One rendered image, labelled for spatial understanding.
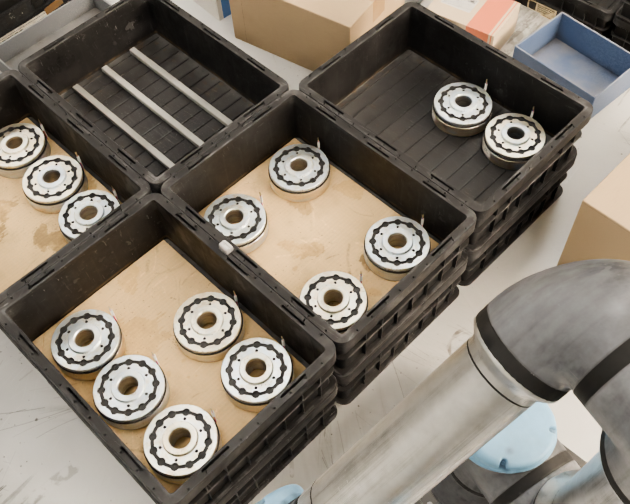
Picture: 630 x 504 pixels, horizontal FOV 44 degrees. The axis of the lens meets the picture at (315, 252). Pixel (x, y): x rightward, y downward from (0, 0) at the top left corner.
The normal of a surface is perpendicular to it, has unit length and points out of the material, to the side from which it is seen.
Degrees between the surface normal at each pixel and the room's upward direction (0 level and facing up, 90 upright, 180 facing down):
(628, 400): 58
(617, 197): 0
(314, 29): 90
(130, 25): 90
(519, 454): 4
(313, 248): 0
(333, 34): 90
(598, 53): 90
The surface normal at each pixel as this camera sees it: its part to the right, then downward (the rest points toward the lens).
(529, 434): -0.08, -0.59
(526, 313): -0.73, -0.33
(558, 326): -0.73, -0.07
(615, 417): -0.84, 0.33
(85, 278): 0.71, 0.57
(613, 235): -0.70, 0.61
